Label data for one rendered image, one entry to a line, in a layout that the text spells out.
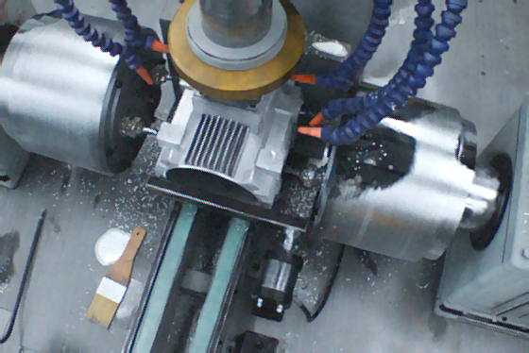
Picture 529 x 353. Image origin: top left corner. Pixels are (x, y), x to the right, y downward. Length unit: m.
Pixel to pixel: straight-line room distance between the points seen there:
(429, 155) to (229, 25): 0.32
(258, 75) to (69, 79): 0.29
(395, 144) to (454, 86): 0.55
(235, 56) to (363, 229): 0.30
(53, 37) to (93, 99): 0.13
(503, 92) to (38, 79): 0.98
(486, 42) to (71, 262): 1.05
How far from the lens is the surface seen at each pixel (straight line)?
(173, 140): 0.87
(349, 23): 0.97
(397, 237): 0.82
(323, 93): 0.94
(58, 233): 1.16
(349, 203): 0.79
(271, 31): 0.73
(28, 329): 1.14
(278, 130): 0.88
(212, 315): 0.94
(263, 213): 0.87
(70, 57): 0.88
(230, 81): 0.71
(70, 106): 0.86
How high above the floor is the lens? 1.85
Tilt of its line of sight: 68 degrees down
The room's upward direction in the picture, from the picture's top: 4 degrees clockwise
